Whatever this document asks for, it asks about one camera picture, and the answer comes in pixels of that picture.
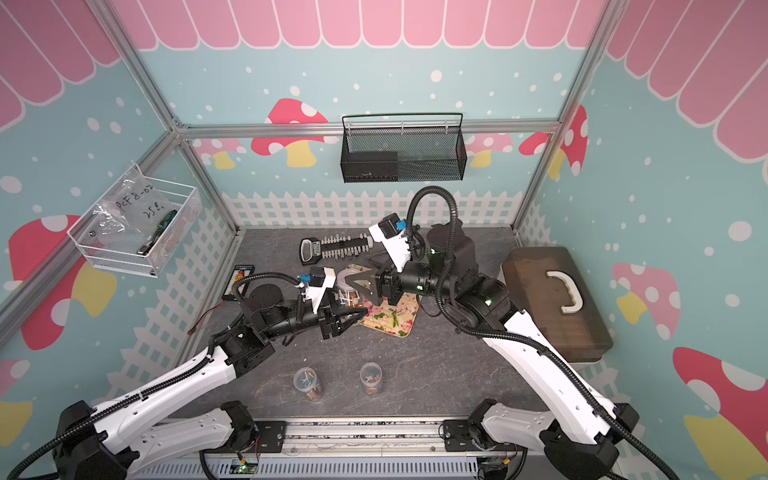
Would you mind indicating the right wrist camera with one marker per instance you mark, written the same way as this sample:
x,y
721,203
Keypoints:
x,y
391,232

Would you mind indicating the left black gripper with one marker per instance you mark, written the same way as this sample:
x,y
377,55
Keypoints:
x,y
328,324

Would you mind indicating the brown plastic toolbox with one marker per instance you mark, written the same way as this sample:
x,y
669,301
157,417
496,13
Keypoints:
x,y
546,282

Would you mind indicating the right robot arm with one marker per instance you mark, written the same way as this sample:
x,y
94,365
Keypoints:
x,y
430,256

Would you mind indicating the black wire mesh basket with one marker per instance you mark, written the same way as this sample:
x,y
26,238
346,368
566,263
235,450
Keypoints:
x,y
430,146

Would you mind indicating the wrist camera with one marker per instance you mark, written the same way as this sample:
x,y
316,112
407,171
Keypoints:
x,y
315,283
391,232

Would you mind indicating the floral rectangular tray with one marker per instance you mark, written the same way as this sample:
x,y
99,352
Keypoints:
x,y
395,320

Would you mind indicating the green tool in basket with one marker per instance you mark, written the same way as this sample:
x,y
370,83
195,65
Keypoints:
x,y
155,236

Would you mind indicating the white wire basket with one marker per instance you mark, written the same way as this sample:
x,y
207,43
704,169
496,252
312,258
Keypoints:
x,y
121,257

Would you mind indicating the clear candy jar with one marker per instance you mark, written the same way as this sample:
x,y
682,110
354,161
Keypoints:
x,y
307,381
347,295
371,375

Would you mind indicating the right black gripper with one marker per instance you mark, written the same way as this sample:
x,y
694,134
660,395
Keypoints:
x,y
380,279

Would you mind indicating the clear plastic zip bag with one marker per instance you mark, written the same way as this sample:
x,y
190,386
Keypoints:
x,y
129,211

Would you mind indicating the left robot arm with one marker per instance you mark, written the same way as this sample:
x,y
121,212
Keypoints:
x,y
119,438

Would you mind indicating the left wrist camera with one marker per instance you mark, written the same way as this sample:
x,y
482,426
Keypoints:
x,y
315,283

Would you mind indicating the black box in basket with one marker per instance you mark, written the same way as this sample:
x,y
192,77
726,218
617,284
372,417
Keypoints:
x,y
369,166

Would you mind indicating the black socket holder rail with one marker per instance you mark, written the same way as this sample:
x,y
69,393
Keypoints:
x,y
312,250

